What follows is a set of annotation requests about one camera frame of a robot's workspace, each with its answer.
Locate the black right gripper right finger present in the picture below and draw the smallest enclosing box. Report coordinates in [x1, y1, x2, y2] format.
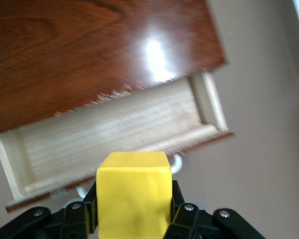
[164, 180, 265, 239]

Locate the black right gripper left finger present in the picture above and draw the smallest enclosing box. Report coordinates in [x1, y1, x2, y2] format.
[0, 181, 98, 239]

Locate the yellow cube block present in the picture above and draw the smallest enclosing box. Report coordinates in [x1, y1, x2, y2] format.
[95, 150, 174, 239]

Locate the wooden drawer with white handle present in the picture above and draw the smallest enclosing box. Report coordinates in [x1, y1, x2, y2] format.
[0, 71, 235, 213]

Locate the dark brown wooden cabinet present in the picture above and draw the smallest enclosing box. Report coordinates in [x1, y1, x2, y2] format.
[0, 0, 230, 136]

